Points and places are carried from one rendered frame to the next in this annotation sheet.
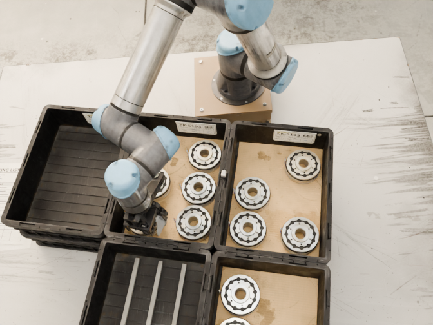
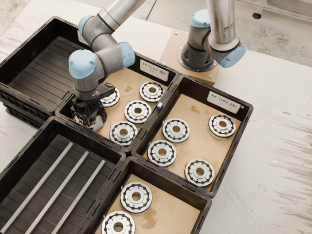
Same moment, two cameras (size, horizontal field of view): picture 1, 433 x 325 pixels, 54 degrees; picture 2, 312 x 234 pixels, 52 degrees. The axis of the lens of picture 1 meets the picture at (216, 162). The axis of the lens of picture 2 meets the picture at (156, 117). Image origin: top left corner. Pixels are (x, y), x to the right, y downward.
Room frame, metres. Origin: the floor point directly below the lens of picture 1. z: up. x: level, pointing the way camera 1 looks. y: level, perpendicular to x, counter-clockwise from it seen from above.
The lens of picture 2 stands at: (-0.14, -0.07, 1.87)
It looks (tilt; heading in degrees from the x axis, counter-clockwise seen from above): 57 degrees down; 6
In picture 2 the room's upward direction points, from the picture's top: 8 degrees clockwise
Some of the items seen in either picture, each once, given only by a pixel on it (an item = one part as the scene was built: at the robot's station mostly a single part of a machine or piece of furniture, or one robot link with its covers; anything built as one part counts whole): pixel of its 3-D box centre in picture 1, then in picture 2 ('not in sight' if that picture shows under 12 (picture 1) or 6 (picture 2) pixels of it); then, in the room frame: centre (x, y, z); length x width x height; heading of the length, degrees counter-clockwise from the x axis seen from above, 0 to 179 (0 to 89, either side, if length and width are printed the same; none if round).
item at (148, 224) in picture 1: (141, 211); (87, 104); (0.41, 0.21, 0.99); 0.09 x 0.08 x 0.12; 159
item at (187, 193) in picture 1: (198, 187); (137, 111); (0.51, 0.06, 0.86); 0.10 x 0.10 x 0.01
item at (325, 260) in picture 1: (276, 187); (195, 130); (0.45, -0.16, 0.92); 0.40 x 0.30 x 0.02; 165
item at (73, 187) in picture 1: (78, 173); (56, 69); (0.61, 0.42, 0.87); 0.40 x 0.30 x 0.11; 165
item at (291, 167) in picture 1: (303, 164); (222, 125); (0.54, -0.26, 0.86); 0.10 x 0.10 x 0.01
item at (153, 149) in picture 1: (150, 148); (112, 55); (0.50, 0.15, 1.15); 0.11 x 0.11 x 0.08; 45
